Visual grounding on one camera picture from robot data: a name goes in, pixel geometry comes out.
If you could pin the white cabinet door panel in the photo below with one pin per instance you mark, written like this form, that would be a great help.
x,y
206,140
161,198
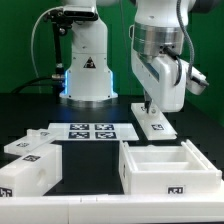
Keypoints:
x,y
32,140
153,122

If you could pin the white fiducial marker base plate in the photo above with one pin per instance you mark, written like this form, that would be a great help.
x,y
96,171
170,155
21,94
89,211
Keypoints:
x,y
94,131

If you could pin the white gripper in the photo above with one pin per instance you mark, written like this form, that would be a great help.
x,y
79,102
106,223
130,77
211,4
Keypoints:
x,y
159,78

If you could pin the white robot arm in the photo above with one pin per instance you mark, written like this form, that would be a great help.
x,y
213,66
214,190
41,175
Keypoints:
x,y
157,37

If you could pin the white L-shaped obstacle frame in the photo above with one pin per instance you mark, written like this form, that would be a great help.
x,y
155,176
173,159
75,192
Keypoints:
x,y
116,209

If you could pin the white cabinet body box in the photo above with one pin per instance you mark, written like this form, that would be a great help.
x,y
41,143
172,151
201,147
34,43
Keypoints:
x,y
167,170

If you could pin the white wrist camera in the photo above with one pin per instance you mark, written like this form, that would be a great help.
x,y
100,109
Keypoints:
x,y
196,83

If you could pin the white cabinet top block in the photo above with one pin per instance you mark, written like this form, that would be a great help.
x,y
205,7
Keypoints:
x,y
33,174

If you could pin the black camera on stand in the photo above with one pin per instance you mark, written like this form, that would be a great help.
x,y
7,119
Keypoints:
x,y
62,19

